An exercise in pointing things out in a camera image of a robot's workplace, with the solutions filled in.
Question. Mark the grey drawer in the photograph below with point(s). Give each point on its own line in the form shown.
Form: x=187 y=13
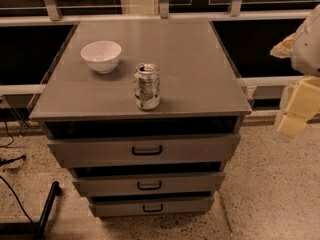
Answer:
x=127 y=185
x=125 y=151
x=155 y=206

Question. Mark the white ceramic bowl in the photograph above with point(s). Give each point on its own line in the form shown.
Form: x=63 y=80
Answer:
x=102 y=56

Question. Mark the black metal stand leg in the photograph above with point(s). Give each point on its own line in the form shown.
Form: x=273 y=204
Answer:
x=35 y=229

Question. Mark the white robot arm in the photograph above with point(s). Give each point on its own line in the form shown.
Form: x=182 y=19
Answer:
x=305 y=56

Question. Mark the grey middle drawer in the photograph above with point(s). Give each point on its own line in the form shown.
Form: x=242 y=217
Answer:
x=127 y=185

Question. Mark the grey top drawer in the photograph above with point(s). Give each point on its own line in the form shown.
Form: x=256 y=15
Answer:
x=125 y=151

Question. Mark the metal window railing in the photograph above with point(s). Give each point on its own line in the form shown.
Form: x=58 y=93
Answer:
x=32 y=31

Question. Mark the grey drawer cabinet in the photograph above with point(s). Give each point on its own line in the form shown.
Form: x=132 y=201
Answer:
x=199 y=93

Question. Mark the crushed soda can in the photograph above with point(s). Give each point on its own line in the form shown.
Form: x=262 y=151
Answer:
x=146 y=82

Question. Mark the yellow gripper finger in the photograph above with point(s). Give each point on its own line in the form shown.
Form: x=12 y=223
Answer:
x=303 y=105
x=284 y=48

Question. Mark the grey bottom drawer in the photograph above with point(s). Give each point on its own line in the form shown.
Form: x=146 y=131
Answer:
x=155 y=206

